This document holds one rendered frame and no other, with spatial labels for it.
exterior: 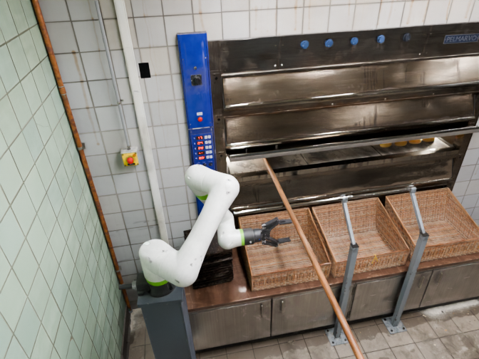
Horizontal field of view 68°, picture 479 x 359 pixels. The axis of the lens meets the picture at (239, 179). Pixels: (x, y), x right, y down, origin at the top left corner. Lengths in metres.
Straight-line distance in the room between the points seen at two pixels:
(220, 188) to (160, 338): 0.84
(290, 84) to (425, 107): 1.02
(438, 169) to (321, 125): 1.14
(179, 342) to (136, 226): 0.99
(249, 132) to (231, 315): 1.24
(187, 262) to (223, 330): 1.26
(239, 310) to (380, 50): 1.91
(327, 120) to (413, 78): 0.61
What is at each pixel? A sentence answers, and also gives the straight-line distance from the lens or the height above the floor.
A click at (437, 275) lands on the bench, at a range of 3.09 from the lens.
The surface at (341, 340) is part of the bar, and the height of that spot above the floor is 0.01.
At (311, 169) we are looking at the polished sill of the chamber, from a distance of 2.63.
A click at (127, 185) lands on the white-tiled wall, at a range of 2.48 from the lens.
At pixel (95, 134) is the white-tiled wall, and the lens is 2.32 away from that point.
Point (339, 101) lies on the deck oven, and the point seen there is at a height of 1.67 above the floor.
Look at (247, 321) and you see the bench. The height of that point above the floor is 0.33.
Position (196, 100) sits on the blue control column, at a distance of 2.18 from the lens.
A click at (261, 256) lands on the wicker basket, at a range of 2.73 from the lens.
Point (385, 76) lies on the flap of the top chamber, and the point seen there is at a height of 1.81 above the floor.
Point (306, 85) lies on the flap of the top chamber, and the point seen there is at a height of 1.79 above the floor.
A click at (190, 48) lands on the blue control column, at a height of 2.07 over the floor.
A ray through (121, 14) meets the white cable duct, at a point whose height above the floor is 2.26.
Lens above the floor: 2.54
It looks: 33 degrees down
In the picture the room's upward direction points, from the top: 2 degrees counter-clockwise
